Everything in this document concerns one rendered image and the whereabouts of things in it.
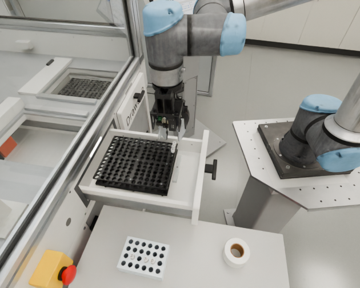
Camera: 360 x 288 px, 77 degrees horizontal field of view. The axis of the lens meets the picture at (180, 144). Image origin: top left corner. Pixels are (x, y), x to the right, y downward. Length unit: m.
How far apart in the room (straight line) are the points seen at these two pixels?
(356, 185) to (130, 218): 0.80
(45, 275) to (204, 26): 0.60
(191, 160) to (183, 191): 0.12
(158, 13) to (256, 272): 0.67
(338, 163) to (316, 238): 1.07
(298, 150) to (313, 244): 0.95
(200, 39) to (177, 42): 0.04
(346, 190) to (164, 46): 0.80
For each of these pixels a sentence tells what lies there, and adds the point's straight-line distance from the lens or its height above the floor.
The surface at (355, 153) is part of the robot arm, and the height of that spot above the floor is 1.02.
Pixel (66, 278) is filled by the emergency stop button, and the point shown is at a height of 0.89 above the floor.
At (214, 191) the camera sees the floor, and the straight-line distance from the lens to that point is 1.71.
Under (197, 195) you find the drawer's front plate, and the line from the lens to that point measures 0.61.
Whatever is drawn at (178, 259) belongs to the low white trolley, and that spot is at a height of 0.76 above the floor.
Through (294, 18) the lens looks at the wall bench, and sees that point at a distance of 3.55.
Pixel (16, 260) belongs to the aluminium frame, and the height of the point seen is 0.99.
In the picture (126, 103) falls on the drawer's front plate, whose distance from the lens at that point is 0.89.
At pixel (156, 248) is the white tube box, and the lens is 0.72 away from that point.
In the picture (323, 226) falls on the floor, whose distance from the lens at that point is 1.83.
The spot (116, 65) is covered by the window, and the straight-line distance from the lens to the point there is 0.89.
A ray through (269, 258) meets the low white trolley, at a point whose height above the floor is 0.76.
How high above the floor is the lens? 1.46
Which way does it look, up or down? 48 degrees down
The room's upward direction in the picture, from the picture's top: straight up
